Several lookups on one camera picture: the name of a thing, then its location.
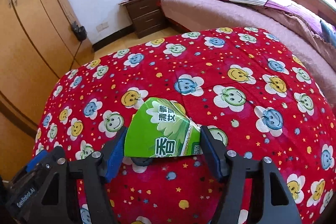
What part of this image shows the blue plaid cloth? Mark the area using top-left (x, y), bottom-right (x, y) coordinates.
top-left (320, 19), bottom-right (336, 48)

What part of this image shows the green snack wrapper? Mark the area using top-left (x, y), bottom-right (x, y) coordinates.
top-left (124, 97), bottom-right (202, 158)

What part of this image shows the light wooden wardrobe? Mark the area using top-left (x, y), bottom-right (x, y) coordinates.
top-left (1, 0), bottom-right (94, 180)

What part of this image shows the red smiley flower blanket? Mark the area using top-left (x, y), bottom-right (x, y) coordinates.
top-left (34, 27), bottom-right (335, 223)

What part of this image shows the bed with pink sheet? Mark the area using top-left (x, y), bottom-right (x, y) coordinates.
top-left (160, 0), bottom-right (335, 108)

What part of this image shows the dark wooden nightstand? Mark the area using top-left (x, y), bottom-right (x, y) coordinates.
top-left (120, 0), bottom-right (168, 39)

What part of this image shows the white wall socket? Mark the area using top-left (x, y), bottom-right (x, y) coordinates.
top-left (96, 22), bottom-right (109, 32)

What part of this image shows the black charger with cable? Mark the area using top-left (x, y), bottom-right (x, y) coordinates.
top-left (71, 21), bottom-right (87, 42)

